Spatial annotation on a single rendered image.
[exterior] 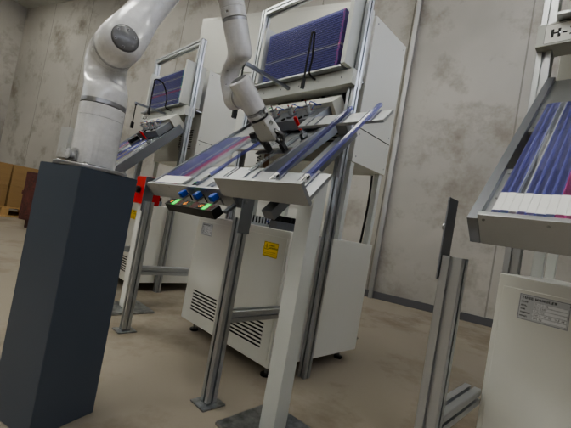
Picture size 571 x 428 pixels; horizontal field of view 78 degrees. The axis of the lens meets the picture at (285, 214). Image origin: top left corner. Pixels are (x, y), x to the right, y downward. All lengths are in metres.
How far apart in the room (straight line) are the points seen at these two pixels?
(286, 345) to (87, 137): 0.82
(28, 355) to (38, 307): 0.12
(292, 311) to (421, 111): 3.65
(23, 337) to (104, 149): 0.54
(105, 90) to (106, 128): 0.10
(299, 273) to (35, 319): 0.72
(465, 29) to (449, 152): 1.40
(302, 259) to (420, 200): 3.23
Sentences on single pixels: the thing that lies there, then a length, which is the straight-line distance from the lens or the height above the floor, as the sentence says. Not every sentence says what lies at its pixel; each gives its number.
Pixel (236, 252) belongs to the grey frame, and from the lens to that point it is 1.21.
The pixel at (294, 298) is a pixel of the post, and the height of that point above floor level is 0.43.
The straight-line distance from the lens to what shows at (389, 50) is 2.07.
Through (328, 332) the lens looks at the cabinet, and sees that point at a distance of 1.79.
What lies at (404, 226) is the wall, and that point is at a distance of 4.21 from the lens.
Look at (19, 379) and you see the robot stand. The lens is 1.23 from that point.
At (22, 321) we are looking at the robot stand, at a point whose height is 0.27.
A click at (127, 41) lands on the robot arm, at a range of 1.14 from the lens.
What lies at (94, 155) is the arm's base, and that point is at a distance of 1.11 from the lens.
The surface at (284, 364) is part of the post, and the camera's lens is 1.16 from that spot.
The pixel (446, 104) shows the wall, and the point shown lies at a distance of 4.49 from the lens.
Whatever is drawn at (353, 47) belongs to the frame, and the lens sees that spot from 1.76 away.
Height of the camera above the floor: 0.64
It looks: 2 degrees up
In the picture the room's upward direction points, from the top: 10 degrees clockwise
